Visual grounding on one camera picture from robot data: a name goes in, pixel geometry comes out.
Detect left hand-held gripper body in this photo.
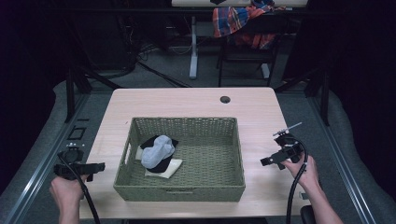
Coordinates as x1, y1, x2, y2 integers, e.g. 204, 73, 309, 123
53, 142, 95, 182

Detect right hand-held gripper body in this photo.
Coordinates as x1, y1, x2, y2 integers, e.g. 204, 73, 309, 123
272, 121, 305, 165

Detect green woven basket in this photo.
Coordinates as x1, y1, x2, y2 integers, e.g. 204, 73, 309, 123
112, 116, 247, 203

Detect grey sock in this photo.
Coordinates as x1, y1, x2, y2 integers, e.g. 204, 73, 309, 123
140, 134, 177, 170

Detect black sock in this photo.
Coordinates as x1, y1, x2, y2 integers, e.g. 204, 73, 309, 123
139, 134, 180, 175

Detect cream sock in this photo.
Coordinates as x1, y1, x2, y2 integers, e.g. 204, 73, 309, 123
134, 146, 184, 180

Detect person's right hand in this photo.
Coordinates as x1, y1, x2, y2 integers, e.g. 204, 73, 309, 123
280, 153, 320, 191

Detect person's left hand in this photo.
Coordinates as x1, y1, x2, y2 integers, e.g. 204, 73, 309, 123
49, 174, 91, 210

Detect black seat edge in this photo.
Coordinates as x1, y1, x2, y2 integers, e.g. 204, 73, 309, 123
299, 204, 318, 224

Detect black metal stand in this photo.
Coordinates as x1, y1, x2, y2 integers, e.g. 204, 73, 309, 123
273, 64, 332, 127
63, 63, 123, 124

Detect black chair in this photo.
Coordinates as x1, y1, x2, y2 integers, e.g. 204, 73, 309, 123
216, 13, 283, 89

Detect plaid cloth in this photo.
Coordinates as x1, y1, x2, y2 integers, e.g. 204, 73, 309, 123
212, 0, 287, 49

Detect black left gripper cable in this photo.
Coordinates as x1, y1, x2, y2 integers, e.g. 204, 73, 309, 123
57, 152, 102, 224

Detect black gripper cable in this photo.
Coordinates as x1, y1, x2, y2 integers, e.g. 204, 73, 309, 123
57, 152, 102, 224
285, 136, 310, 224

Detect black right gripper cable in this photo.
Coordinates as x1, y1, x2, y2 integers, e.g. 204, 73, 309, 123
285, 136, 310, 224

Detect aluminium rail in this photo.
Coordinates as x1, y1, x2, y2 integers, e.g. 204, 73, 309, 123
2, 92, 92, 224
305, 92, 378, 224

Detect black floor cables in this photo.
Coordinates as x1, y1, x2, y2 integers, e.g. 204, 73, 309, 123
124, 40, 192, 89

